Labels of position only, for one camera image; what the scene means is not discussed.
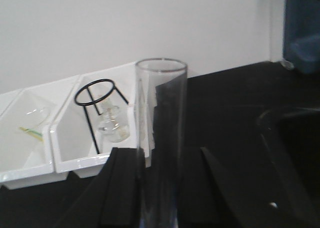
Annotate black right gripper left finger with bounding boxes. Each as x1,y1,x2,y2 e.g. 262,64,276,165
54,148,140,227

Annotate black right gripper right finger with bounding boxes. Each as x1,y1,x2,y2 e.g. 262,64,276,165
177,146,315,227

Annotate clear glass test tube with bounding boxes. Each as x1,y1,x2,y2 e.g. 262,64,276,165
135,58,188,227

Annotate grey pegboard drying rack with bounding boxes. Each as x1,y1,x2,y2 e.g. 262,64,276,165
283,0,320,75

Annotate right white storage bin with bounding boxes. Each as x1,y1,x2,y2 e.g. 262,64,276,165
50,62,138,178

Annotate white storage bin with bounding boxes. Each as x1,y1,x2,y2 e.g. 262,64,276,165
0,75,79,189
50,62,138,178

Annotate black lab sink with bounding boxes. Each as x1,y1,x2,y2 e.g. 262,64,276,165
256,106,320,213

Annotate yellow plastic spatula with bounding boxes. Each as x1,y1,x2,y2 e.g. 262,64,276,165
19,127,43,142

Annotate green plastic spatula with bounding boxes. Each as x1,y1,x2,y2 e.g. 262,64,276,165
29,129,42,137

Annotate glass beaker in middle bin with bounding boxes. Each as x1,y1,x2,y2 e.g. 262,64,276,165
22,107,51,129

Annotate middle white storage bin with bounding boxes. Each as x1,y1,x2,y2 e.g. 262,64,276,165
0,75,79,189

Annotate black wire tripod stand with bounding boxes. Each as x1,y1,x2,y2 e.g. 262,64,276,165
74,78,129,154

